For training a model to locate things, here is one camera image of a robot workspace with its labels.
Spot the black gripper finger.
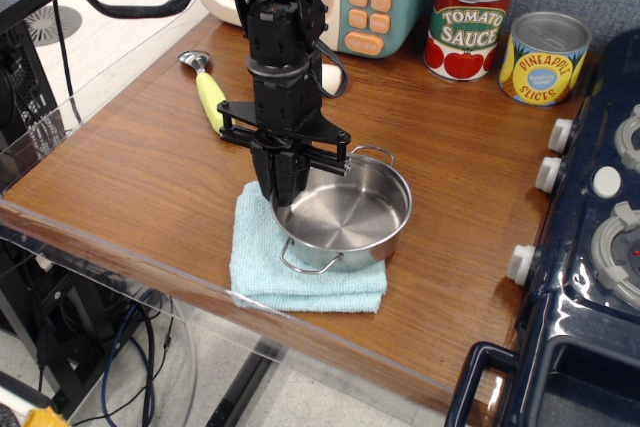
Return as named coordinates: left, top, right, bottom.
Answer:
left=250, top=139, right=275, bottom=200
left=273, top=146, right=310, bottom=207

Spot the stainless steel two-handled pan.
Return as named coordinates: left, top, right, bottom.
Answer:
left=271, top=145, right=413, bottom=275

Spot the pineapple slices can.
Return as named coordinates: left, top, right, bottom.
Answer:
left=499, top=11, right=592, bottom=107

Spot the light blue folded cloth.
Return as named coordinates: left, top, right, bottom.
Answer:
left=229, top=181, right=387, bottom=313

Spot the tomato sauce can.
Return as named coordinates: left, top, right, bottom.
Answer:
left=424, top=0, right=511, bottom=81

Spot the dark blue toy stove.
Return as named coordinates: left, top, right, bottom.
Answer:
left=446, top=30, right=639, bottom=426

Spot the clear acrylic table guard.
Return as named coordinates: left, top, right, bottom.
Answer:
left=1, top=18, right=456, bottom=404

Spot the plush brown white mushroom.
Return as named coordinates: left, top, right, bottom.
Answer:
left=321, top=63, right=343, bottom=95

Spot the blue cable under table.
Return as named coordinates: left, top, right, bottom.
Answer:
left=99, top=291, right=157, bottom=427

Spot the spoon with yellow-green handle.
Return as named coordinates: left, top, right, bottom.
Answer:
left=178, top=50, right=226, bottom=135

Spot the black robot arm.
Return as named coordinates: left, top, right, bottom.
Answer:
left=86, top=0, right=351, bottom=206

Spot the black computer tower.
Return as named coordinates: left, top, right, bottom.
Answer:
left=1, top=21, right=64, bottom=153

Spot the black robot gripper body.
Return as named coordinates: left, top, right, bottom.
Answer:
left=217, top=54, right=351, bottom=175

